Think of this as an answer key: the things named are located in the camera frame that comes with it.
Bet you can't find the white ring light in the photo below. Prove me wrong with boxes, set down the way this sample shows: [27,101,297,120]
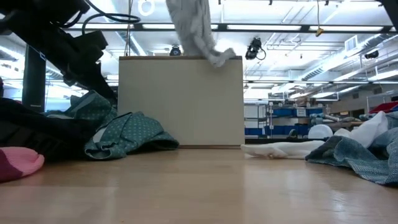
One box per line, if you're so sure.
[137,0,155,17]

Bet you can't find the black hanging cables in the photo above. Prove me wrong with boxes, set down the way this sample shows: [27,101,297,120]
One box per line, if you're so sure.
[123,0,134,57]

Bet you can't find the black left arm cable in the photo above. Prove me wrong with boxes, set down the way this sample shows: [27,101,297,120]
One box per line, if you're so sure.
[62,0,142,35]

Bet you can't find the white round dome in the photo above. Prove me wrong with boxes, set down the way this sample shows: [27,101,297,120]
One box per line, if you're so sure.
[307,124,334,140]

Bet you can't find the black garment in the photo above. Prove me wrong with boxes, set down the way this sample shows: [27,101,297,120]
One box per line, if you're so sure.
[0,98,101,162]

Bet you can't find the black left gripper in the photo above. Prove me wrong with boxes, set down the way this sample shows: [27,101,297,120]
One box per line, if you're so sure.
[60,30,119,101]

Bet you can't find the black camera with cable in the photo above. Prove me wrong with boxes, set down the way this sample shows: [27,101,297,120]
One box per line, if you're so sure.
[244,37,267,61]

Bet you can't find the geometric print pale gown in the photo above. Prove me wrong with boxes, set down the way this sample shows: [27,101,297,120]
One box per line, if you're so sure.
[165,0,238,68]

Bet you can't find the pink and maroon knit sock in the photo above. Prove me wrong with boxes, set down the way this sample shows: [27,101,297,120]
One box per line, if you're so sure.
[0,146,45,184]

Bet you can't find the blue bin shelf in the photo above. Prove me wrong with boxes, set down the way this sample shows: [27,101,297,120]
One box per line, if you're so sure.
[244,104,326,139]

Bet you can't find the blue woven towel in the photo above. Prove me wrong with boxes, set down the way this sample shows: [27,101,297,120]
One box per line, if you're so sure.
[305,111,398,187]

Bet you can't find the beige cardboard box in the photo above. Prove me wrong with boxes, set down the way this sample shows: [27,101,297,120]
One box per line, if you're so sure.
[117,55,246,149]

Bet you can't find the white ceiling vent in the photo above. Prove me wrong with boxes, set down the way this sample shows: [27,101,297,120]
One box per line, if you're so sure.
[344,35,359,53]

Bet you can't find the white sock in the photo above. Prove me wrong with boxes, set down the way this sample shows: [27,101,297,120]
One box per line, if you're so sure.
[240,140,326,161]

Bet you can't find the teal dotted garment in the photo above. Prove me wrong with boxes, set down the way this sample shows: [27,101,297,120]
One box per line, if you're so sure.
[46,90,180,161]

